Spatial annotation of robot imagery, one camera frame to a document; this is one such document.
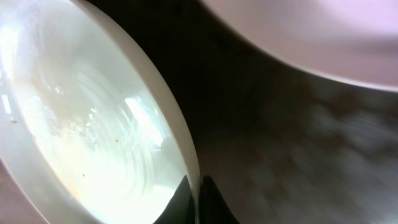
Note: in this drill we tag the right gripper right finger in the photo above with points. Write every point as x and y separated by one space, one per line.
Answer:
212 207

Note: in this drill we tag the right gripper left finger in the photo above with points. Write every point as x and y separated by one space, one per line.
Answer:
181 208

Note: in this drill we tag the white plate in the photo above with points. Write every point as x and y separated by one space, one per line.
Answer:
349 41
90 131

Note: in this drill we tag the white plate top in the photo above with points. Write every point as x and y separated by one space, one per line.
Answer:
349 41

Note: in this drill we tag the brown plastic serving tray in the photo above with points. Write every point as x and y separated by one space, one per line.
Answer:
281 145

